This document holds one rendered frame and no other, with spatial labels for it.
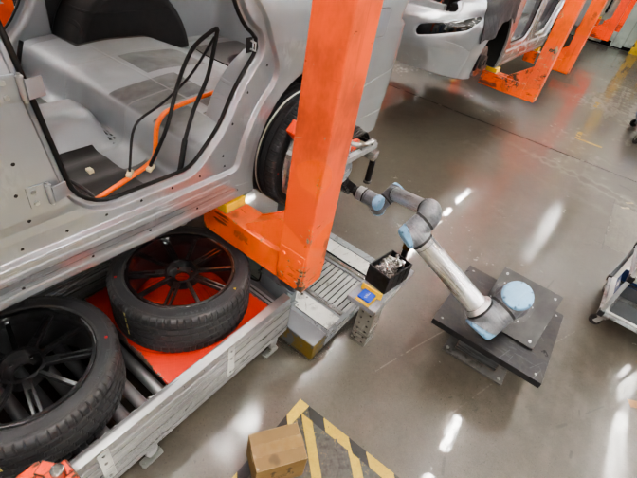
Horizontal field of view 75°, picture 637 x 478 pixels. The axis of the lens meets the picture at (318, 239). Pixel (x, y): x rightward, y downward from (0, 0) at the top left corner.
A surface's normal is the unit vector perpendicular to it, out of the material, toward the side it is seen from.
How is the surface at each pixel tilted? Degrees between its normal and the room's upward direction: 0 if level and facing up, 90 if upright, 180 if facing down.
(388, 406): 0
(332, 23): 90
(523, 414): 0
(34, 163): 90
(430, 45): 90
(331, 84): 90
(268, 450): 0
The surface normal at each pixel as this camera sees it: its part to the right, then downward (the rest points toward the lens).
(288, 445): 0.16, -0.76
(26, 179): 0.78, 0.48
